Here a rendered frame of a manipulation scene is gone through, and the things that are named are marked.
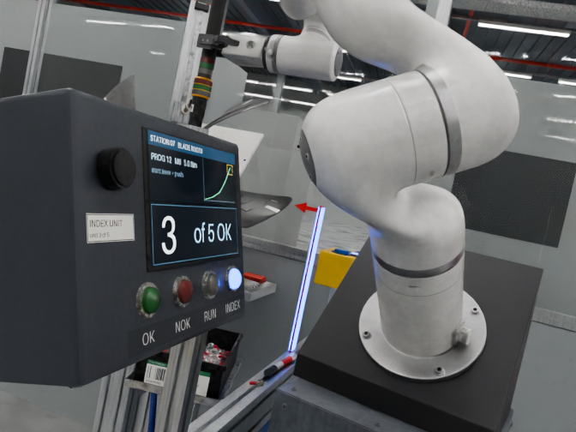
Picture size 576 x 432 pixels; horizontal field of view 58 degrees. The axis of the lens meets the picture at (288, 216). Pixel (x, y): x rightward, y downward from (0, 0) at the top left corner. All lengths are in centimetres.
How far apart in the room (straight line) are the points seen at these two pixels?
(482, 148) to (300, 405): 43
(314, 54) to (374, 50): 52
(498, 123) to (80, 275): 41
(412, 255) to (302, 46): 65
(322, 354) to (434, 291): 23
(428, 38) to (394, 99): 9
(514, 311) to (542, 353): 99
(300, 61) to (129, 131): 79
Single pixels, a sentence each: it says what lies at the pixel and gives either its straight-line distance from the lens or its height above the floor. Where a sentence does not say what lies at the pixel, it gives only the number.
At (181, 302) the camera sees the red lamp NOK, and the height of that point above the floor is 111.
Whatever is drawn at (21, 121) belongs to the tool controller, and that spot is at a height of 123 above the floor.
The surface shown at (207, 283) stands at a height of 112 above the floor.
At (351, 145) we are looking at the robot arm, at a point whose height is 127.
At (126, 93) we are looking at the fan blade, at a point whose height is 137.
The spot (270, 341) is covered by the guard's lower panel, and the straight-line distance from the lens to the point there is 197.
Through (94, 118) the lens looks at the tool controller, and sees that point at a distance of 37.
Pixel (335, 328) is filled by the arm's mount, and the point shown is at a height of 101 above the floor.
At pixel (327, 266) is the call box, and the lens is 135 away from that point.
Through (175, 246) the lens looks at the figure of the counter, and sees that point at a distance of 44.
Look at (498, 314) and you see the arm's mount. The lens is 87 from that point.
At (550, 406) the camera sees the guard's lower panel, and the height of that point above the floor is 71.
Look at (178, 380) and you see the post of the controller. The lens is 66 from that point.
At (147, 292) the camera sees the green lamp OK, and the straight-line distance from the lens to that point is 40.
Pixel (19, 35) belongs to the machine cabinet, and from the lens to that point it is 395.
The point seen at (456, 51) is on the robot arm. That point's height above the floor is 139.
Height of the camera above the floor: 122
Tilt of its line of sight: 3 degrees down
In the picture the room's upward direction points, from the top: 12 degrees clockwise
